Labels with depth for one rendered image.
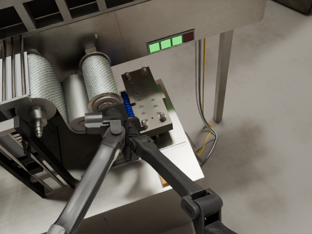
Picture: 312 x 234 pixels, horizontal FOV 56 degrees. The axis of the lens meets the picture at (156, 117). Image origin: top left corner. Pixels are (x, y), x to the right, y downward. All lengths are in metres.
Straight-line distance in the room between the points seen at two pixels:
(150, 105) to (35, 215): 0.74
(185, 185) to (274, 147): 1.70
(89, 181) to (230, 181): 1.65
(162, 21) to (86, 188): 0.88
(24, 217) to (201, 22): 1.24
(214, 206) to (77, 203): 0.39
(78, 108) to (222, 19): 0.83
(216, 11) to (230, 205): 1.39
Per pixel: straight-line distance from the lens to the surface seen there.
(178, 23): 1.47
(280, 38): 3.41
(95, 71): 1.27
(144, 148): 1.08
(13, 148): 1.20
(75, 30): 1.36
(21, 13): 1.31
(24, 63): 1.25
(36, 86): 1.18
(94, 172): 0.86
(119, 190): 1.41
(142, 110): 1.44
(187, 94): 2.80
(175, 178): 0.96
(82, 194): 0.84
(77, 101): 1.29
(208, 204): 0.89
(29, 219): 1.52
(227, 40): 1.92
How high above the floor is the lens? 2.18
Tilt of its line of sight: 55 degrees down
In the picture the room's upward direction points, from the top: 11 degrees counter-clockwise
